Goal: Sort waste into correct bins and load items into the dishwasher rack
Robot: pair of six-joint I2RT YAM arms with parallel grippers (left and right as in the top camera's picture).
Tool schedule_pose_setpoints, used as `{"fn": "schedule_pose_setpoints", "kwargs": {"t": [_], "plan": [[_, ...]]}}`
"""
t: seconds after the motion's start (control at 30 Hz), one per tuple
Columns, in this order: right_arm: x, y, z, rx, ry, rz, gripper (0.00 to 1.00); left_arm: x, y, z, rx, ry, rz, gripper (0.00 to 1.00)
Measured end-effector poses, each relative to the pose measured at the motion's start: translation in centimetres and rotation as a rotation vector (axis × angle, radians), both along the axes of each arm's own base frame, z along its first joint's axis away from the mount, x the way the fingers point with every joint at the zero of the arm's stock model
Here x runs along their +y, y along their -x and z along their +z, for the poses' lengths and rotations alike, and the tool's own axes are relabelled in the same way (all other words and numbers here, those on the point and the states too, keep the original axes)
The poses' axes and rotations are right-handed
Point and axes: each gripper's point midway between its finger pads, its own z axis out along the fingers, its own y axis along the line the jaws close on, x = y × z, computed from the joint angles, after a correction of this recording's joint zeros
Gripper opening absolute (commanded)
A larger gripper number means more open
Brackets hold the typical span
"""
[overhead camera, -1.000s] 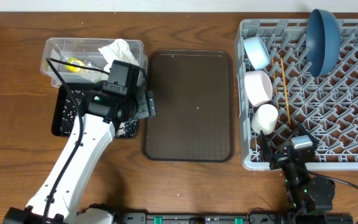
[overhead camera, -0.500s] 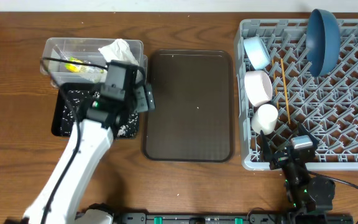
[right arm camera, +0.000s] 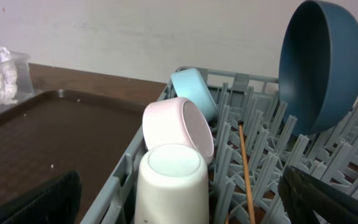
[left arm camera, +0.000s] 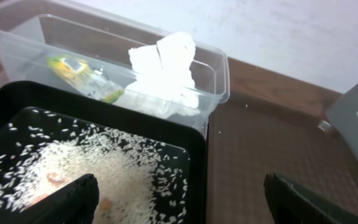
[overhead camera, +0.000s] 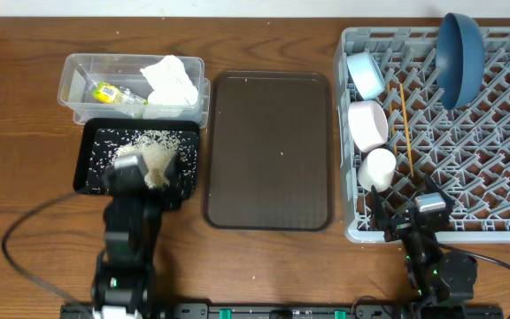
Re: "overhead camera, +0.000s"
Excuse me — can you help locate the white napkin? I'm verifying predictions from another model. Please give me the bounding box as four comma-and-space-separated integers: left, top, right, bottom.
140, 55, 198, 106

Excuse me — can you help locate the dark brown serving tray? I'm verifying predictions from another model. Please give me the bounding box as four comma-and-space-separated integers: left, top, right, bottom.
202, 71, 335, 232

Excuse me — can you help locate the clear plastic waste bin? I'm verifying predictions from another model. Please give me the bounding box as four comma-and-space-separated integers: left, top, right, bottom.
58, 53, 211, 128

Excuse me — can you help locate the dark blue plate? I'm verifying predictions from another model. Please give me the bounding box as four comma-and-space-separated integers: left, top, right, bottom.
436, 12, 485, 110

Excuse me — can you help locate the white cup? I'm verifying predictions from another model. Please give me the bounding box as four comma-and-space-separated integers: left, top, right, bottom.
357, 148, 396, 192

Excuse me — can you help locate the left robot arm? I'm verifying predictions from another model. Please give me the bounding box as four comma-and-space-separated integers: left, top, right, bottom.
90, 153, 186, 319

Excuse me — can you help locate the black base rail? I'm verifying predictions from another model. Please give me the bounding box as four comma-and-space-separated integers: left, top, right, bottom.
59, 303, 505, 319

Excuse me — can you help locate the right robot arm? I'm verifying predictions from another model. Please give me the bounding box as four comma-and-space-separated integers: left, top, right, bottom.
371, 176, 477, 318

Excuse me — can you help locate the black food waste tray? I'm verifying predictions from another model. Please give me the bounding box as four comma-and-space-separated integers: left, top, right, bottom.
73, 118, 200, 211

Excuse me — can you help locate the light blue bowl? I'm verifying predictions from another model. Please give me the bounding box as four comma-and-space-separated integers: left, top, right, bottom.
347, 52, 385, 100

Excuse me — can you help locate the white shallow bowl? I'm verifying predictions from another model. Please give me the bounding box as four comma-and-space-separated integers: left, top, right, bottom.
348, 100, 389, 152

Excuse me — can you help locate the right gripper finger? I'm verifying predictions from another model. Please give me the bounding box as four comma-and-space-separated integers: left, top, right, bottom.
423, 174, 455, 206
371, 185, 388, 230

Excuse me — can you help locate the spilled rice pile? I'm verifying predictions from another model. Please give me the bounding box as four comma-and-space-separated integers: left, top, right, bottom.
87, 128, 199, 196

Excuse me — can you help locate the yellow green snack wrapper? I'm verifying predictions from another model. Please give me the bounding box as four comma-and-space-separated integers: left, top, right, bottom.
92, 82, 148, 105

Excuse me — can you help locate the grey dishwasher rack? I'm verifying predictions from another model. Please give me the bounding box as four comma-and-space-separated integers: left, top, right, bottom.
334, 27, 510, 244

